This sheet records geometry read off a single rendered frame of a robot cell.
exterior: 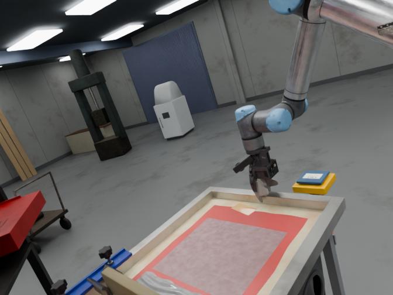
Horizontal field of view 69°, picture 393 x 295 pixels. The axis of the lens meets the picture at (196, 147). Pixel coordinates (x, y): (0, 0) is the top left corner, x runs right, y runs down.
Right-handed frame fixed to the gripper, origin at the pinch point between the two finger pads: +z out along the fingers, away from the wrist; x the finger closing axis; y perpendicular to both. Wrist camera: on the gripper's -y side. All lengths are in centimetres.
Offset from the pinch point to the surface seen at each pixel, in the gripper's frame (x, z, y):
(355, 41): 760, 9, -160
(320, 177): 18.5, 1.1, 15.1
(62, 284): -69, -8, -26
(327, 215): -8.9, -0.8, 27.5
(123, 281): -60, -8, -6
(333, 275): 17, 50, 12
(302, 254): -27.6, -0.8, 27.3
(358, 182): 189, 98, -27
